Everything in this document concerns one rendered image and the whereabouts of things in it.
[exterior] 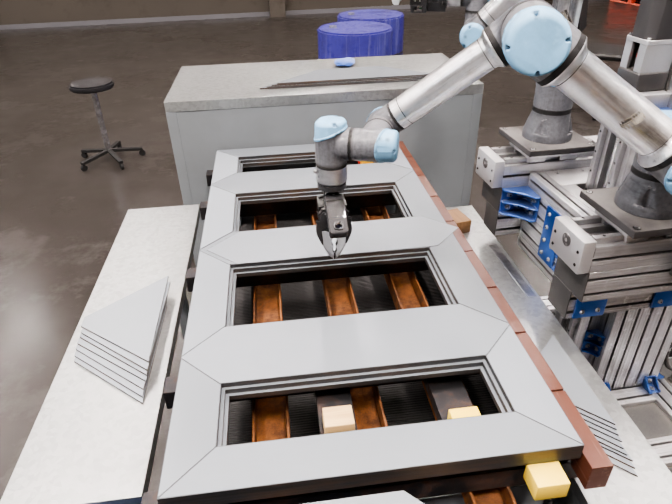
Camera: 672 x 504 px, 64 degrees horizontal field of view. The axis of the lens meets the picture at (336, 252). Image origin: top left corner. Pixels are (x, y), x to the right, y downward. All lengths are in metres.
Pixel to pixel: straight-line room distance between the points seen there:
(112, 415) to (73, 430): 0.08
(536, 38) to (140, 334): 1.09
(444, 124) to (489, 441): 1.61
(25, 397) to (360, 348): 1.73
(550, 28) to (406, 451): 0.80
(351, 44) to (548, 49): 3.27
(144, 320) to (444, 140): 1.51
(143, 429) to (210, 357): 0.20
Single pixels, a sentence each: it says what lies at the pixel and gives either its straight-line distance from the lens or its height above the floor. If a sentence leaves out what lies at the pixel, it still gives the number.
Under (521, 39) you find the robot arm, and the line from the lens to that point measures 1.11.
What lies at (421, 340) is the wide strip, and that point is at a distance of 1.21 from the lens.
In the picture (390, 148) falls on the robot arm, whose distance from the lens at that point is 1.21.
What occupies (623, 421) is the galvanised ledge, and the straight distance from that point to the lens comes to 1.41.
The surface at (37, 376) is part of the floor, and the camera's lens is 2.69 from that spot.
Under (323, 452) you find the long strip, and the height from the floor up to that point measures 0.85.
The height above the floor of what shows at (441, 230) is 0.85.
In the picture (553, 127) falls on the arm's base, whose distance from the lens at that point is 1.81.
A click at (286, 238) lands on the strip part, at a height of 0.85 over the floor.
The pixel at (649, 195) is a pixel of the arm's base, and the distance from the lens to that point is 1.44.
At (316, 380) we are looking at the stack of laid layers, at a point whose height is 0.84.
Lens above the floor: 1.65
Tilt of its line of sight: 32 degrees down
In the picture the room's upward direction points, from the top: 2 degrees counter-clockwise
